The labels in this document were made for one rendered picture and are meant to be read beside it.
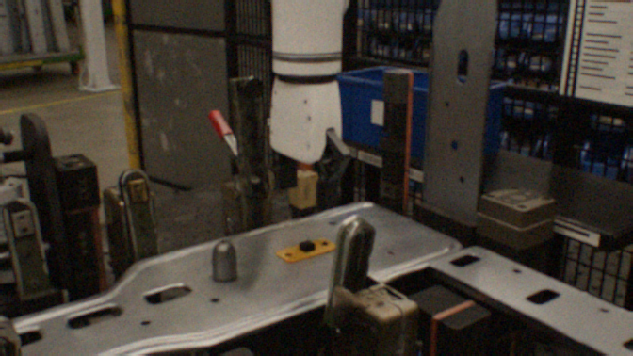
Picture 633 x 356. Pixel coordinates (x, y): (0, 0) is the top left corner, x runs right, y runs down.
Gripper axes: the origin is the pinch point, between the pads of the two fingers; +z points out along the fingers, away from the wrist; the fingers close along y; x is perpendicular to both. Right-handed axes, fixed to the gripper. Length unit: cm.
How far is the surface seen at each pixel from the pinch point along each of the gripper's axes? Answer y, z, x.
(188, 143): -251, 66, 96
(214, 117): -24.7, -5.3, -0.6
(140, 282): -4.6, 8.9, -21.6
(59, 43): -793, 72, 172
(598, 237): 23.0, 6.3, 32.5
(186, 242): -75, 39, 15
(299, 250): -0.1, 8.4, -1.1
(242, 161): -14.0, -0.9, -1.7
